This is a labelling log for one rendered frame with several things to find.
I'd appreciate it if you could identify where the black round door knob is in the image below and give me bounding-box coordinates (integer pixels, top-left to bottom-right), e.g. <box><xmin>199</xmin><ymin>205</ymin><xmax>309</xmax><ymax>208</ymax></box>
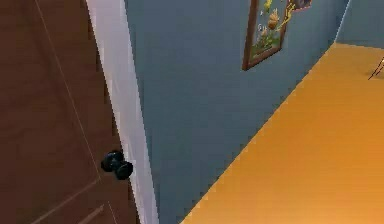
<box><xmin>100</xmin><ymin>150</ymin><xmax>135</xmax><ymax>181</ymax></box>

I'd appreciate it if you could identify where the brown framed flower picture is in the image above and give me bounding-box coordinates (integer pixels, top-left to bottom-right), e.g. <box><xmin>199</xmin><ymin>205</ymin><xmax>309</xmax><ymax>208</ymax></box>
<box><xmin>241</xmin><ymin>0</ymin><xmax>292</xmax><ymax>72</ymax></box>

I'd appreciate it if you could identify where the brown wooden room door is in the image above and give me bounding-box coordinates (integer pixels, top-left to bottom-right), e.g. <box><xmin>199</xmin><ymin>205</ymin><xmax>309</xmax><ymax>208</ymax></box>
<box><xmin>0</xmin><ymin>0</ymin><xmax>142</xmax><ymax>224</ymax></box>

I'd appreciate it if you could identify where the pink framed picture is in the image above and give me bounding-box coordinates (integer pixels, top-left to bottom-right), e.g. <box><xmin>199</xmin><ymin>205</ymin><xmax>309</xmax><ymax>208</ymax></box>
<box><xmin>288</xmin><ymin>0</ymin><xmax>314</xmax><ymax>14</ymax></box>

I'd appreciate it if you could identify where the thin dark furniture leg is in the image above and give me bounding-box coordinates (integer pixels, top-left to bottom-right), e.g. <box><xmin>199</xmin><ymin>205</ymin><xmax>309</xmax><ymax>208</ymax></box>
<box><xmin>367</xmin><ymin>56</ymin><xmax>384</xmax><ymax>81</ymax></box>

